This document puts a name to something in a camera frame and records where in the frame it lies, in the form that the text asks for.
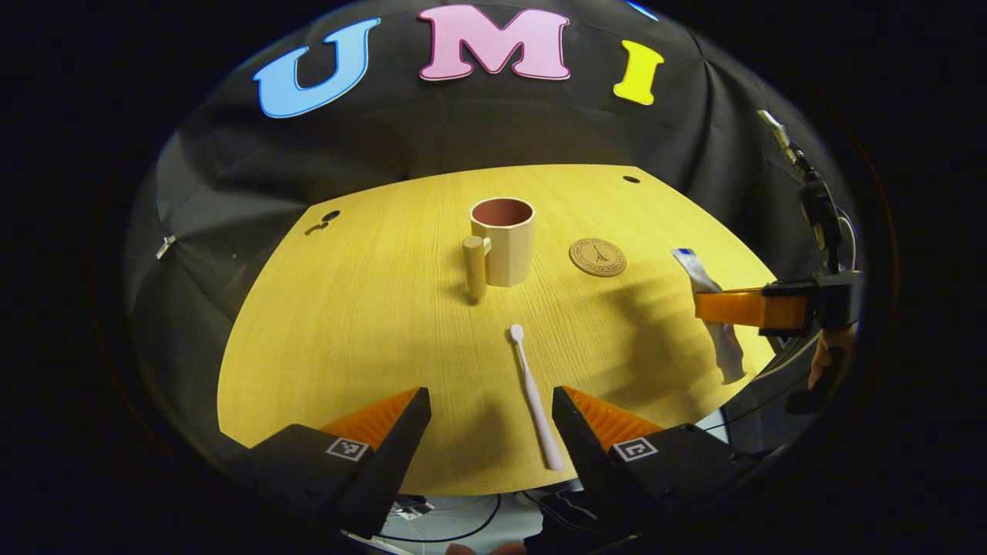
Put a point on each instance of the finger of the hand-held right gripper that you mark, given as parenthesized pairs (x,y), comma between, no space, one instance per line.
(740,308)

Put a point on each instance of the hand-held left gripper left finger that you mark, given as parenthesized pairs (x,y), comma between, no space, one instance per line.
(401,443)

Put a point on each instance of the pink toothbrush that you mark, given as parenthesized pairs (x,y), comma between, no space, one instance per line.
(533,401)

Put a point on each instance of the silver clip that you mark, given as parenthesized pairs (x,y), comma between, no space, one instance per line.
(166,246)

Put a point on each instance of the black backdrop cloth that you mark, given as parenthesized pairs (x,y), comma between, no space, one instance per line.
(463,123)

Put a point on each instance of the white toothpaste tube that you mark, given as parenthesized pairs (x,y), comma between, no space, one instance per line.
(729,351)

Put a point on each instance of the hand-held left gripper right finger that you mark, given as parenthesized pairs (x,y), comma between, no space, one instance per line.
(582,447)

